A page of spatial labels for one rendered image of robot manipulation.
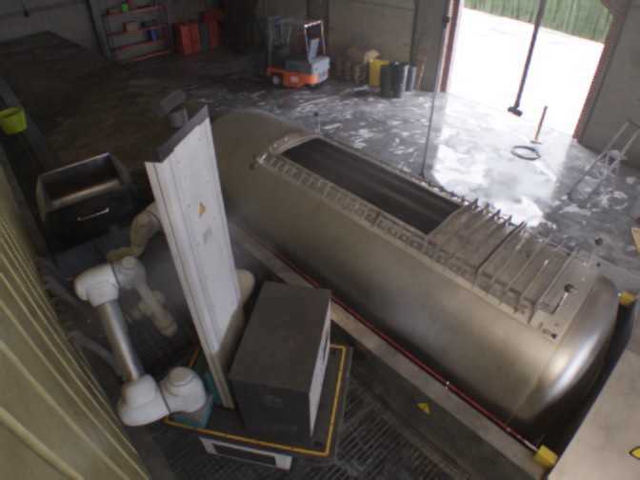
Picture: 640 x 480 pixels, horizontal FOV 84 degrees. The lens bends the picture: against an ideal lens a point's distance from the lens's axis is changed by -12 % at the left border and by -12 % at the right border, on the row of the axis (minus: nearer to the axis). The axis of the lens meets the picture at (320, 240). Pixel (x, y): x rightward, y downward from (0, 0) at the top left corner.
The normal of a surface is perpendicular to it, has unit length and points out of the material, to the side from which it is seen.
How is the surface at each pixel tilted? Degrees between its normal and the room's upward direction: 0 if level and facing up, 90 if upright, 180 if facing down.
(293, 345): 0
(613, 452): 21
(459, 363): 67
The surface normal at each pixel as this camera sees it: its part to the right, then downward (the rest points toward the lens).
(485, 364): -0.63, -0.01
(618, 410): -0.26, -0.57
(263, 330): 0.00, -0.77
